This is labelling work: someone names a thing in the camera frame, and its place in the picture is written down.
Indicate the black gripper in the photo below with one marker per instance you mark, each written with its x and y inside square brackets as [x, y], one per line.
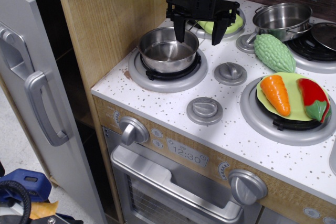
[222, 13]

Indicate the small steel pan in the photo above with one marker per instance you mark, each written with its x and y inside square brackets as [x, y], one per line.
[163, 53]

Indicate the back left stove burner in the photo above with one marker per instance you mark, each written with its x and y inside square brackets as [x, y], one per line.
[195, 28]

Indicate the stove burner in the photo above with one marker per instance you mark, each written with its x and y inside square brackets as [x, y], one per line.
[311, 55]
[195, 28]
[282, 131]
[167, 82]

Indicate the front left stove burner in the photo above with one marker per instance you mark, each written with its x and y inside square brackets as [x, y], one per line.
[167, 82]

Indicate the back right stove burner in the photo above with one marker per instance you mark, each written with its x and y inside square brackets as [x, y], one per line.
[311, 55]

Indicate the front right stove burner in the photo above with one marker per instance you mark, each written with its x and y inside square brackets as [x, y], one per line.
[282, 131]

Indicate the light green toy back burner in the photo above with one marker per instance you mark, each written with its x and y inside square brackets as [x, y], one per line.
[208, 26]

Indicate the grey stovetop knob back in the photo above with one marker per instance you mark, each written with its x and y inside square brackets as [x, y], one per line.
[245, 43]

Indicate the grey stovetop knob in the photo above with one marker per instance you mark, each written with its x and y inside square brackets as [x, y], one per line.
[204, 111]
[245, 43]
[230, 74]

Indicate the grey stovetop knob middle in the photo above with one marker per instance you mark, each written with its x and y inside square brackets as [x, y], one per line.
[230, 74]

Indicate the green bitter melon toy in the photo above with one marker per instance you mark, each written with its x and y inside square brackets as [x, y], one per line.
[274, 53]

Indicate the grey stovetop knob front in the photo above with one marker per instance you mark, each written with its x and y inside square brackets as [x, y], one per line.
[204, 111]

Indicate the orange carrot toy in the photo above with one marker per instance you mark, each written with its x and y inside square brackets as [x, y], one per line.
[276, 93]

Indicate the light green plate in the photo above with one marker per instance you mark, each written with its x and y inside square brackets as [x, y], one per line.
[297, 109]

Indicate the left oven dial knob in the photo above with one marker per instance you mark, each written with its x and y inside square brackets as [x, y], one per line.
[133, 131]

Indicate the oven dial knob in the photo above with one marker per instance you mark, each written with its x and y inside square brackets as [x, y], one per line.
[246, 187]
[133, 131]

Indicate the oven clock display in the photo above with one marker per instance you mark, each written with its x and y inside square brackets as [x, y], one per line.
[187, 152]

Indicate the red chili pepper toy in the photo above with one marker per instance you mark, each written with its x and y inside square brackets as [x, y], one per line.
[315, 101]

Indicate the right oven dial knob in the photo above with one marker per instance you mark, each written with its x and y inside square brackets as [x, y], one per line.
[246, 187]

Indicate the grey cabinet door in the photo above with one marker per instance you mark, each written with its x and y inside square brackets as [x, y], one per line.
[25, 48]

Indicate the blue clamp tool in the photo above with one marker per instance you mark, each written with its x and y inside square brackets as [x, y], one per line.
[36, 184]

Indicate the steel pot with handles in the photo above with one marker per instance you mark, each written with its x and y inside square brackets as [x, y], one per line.
[285, 21]

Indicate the grey cabinet door handle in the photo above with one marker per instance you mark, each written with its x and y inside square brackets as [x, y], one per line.
[33, 88]

